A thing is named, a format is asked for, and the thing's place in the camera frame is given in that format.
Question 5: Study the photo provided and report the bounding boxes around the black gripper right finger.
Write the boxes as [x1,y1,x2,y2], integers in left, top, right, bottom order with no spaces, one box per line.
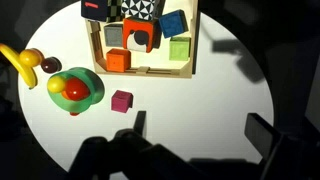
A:
[244,112,285,162]

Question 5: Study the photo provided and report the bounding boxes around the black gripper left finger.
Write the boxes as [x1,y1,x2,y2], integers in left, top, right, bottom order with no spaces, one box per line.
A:
[132,110,148,138]

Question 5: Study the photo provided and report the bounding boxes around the wooden tray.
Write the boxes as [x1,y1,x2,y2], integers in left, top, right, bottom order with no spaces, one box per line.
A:
[84,0,200,80]

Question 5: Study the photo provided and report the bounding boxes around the orange building block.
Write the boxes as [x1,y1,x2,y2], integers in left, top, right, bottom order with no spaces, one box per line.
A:
[106,48,132,73]

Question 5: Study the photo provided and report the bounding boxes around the green building block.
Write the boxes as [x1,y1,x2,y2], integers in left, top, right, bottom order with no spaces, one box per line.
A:
[168,36,192,62]

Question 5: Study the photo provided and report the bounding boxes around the grey building block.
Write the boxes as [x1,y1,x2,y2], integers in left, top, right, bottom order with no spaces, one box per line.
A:
[103,23,125,48]

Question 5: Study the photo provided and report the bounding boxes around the blue building block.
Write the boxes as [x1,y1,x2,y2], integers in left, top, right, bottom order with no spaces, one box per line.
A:
[158,9,190,39]

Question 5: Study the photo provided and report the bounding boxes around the green plastic bowl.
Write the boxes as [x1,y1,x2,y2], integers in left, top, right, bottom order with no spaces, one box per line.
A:
[46,66,106,115]

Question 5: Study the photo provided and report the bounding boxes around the red toy tomato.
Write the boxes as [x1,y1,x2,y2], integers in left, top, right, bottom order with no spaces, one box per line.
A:
[64,77,91,102]

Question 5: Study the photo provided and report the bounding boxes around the small orange toy fruit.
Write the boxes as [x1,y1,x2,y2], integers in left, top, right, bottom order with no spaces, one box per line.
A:
[61,89,72,101]

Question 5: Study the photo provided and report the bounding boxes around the large orange picture cube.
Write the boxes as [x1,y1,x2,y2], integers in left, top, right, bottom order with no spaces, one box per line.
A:
[122,16,162,54]

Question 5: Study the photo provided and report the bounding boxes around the yellow toy lemon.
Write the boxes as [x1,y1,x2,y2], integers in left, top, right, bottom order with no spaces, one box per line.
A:
[46,75,70,95]

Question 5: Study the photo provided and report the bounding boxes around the dark red toy plum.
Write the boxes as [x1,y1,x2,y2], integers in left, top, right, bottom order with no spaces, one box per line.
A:
[40,56,63,75]

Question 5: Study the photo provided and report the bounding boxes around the black white patterned cube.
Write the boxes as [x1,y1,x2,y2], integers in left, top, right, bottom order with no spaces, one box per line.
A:
[121,0,162,22]

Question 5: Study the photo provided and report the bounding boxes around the green black checkered cube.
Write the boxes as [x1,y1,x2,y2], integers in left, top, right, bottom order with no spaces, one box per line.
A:
[106,0,126,23]

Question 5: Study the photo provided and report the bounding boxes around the navy cube with red label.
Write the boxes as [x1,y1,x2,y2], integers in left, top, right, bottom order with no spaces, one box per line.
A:
[80,0,113,23]

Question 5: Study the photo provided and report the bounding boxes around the yellow orange toy fruit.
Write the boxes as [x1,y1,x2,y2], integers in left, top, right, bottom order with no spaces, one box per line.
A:
[18,48,45,68]

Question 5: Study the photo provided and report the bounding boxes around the yellow toy banana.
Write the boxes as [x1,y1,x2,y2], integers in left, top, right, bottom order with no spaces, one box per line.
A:
[0,42,39,90]

